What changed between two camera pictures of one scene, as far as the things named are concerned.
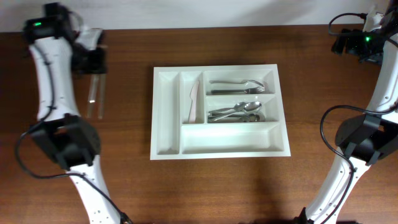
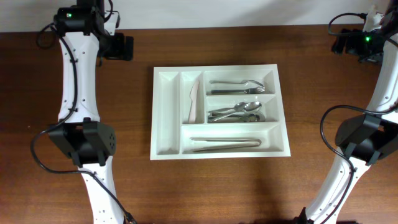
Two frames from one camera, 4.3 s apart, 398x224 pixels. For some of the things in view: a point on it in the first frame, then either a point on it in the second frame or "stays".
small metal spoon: [242, 119] stays
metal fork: [247, 83] stays
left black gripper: [94, 68] → [121, 48]
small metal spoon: [238, 106] stays
